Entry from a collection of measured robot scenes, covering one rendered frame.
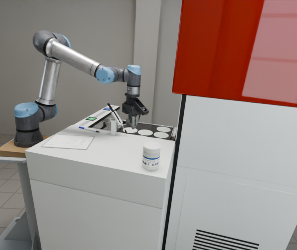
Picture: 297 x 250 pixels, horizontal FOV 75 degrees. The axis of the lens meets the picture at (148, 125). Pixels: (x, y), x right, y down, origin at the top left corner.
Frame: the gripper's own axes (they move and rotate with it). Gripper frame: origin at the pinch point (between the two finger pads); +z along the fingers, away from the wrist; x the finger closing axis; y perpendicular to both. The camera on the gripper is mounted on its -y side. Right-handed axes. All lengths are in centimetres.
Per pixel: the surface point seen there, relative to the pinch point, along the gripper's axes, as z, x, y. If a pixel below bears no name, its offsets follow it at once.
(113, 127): -3.1, 13.9, 2.3
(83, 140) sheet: 1.3, 30.0, 6.6
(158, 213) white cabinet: 19, 27, -39
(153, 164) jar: -1.0, 25.5, -34.0
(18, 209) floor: 98, 41, 98
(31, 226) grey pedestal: 73, 48, 45
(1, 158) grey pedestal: 16, 56, 43
